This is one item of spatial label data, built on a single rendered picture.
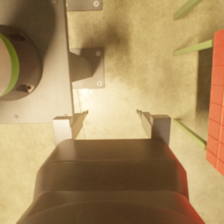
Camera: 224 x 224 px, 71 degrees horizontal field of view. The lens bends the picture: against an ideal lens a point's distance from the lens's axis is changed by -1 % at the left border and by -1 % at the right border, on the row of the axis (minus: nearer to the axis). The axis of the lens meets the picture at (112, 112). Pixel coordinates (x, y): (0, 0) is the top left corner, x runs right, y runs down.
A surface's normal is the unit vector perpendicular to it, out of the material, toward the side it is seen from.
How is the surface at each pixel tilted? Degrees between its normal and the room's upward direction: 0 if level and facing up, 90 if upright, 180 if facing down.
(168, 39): 0
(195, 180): 0
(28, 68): 73
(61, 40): 0
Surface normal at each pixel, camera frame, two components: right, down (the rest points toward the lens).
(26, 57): 0.94, -0.07
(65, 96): -0.01, 0.25
